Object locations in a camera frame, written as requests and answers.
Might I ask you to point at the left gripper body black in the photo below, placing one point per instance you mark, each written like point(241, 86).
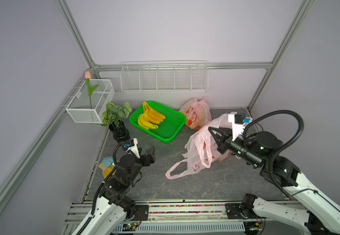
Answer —
point(146, 157)

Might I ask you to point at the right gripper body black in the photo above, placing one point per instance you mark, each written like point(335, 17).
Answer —
point(225, 141)

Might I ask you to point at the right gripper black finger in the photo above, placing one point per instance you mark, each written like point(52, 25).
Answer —
point(219, 135)
point(228, 130)

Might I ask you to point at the plain pink plastic bag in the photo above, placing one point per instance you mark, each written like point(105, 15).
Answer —
point(201, 150)

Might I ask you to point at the printed pink plastic bag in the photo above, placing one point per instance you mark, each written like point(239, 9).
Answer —
point(197, 113)

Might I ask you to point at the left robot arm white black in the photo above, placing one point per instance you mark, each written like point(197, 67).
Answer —
point(111, 205)

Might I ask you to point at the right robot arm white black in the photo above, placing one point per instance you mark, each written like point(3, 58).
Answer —
point(320, 215)

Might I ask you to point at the yellow banana bunch in basket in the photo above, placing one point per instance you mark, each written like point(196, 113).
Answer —
point(150, 118)

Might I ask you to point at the yellow white work glove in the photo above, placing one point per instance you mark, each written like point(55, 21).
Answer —
point(106, 170)

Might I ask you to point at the black plant vase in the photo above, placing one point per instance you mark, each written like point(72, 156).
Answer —
point(119, 131)

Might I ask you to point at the green plastic basket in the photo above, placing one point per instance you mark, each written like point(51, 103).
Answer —
point(168, 129)

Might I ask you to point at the green potted plant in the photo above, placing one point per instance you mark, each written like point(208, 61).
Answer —
point(114, 114)

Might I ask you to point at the pink artificial tulip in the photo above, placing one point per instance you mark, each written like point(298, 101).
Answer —
point(90, 88)

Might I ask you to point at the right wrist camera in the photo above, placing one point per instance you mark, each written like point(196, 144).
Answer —
point(239, 121)

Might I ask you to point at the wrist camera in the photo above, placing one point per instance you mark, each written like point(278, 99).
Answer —
point(130, 146)
point(239, 121)

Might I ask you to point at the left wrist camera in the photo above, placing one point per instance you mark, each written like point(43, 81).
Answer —
point(130, 146)

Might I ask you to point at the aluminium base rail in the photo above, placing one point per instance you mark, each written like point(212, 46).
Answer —
point(190, 218)

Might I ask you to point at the white wire shelf back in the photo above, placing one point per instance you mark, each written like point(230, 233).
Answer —
point(164, 76)

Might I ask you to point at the white wire basket left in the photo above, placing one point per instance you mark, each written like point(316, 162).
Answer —
point(78, 107)

